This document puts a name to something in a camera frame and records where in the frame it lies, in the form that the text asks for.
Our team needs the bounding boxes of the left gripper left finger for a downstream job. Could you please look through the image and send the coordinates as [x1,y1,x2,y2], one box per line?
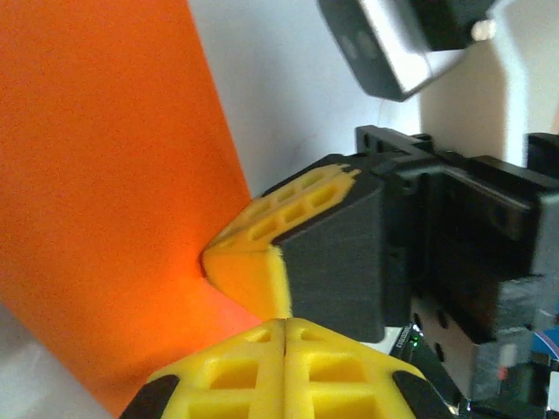
[118,318,287,419]

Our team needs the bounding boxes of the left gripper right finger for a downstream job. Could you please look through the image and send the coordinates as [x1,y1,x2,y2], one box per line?
[283,317,459,419]

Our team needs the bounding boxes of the orange square paper sheet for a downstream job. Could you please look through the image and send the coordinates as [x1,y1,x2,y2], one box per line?
[0,0,266,419]

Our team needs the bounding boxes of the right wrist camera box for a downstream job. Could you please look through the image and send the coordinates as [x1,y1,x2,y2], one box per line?
[317,0,497,104]

